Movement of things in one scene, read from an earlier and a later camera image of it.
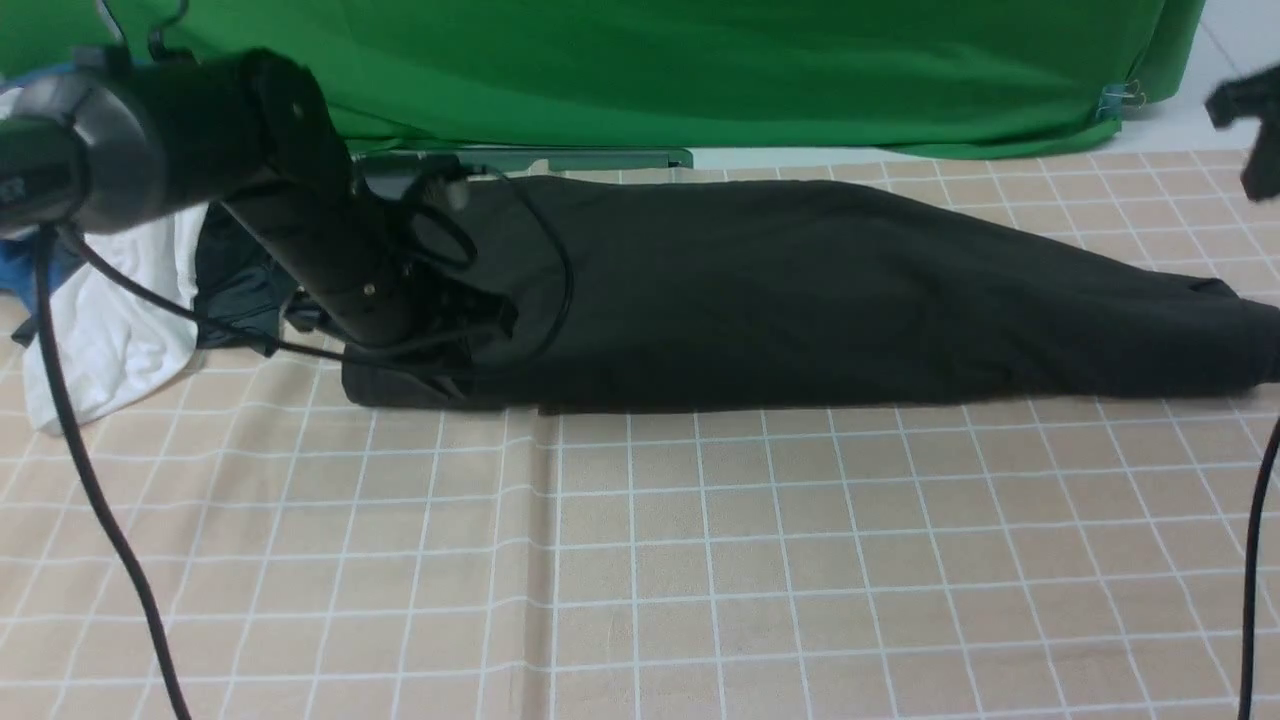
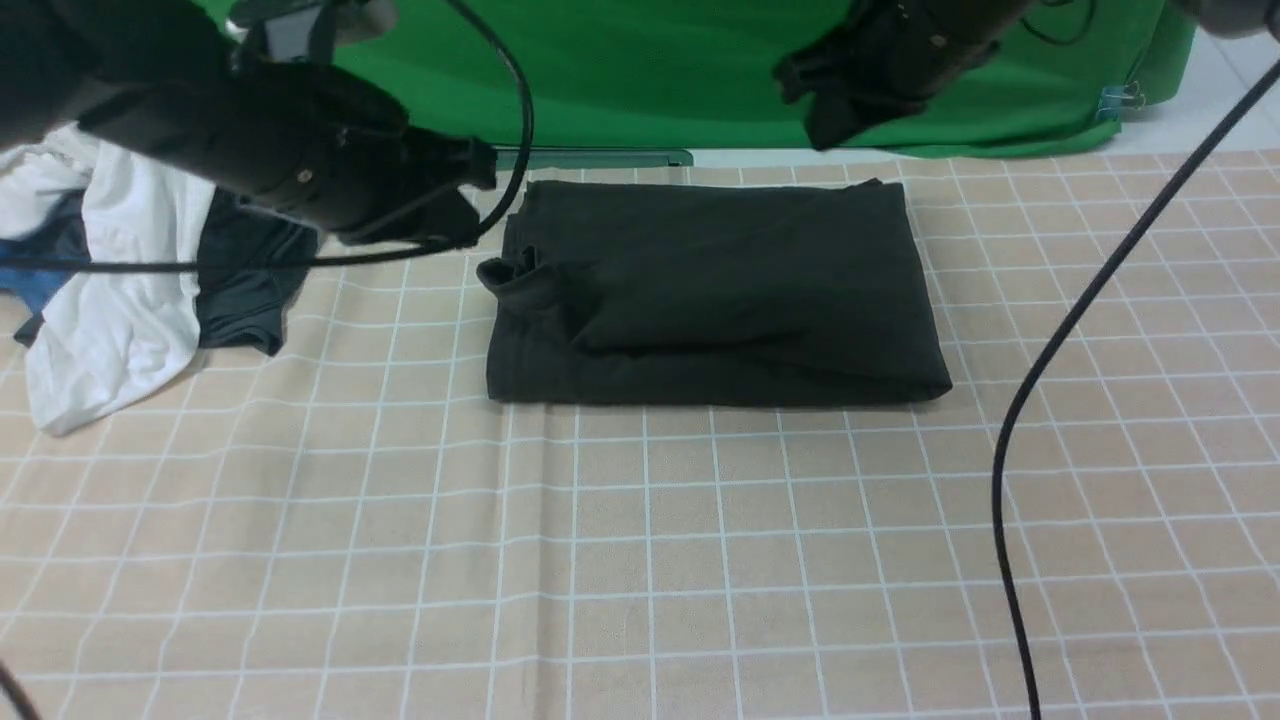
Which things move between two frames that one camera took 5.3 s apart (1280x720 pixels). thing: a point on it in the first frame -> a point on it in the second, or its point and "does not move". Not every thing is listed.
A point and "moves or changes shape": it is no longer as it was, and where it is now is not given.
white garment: [110, 342] does not move
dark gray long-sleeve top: [631, 289] moves or changes shape
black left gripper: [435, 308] -> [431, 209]
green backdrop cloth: [972, 77] does not move
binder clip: [1120, 100] does not move
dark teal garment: [238, 282] does not move
